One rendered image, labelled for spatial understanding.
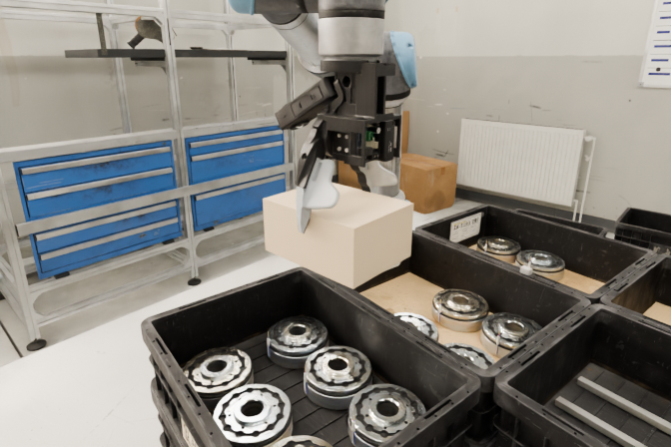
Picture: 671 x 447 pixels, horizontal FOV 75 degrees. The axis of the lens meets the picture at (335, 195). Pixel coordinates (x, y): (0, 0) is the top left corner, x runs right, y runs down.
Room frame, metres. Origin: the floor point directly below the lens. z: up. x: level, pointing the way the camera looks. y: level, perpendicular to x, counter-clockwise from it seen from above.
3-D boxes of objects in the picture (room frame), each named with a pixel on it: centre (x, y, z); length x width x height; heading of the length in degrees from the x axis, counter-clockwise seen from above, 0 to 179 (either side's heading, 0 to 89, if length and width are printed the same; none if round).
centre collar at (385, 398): (0.46, -0.07, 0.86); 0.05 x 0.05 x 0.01
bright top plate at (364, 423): (0.46, -0.07, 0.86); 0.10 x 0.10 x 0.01
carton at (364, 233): (0.55, 0.00, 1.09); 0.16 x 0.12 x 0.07; 48
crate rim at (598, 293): (0.87, -0.42, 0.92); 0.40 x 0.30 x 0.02; 38
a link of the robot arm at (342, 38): (0.53, -0.02, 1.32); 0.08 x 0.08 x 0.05
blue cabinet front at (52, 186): (2.08, 1.13, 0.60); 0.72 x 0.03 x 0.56; 138
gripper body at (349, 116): (0.53, -0.02, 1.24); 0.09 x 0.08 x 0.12; 48
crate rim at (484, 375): (0.69, -0.18, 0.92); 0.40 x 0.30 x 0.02; 38
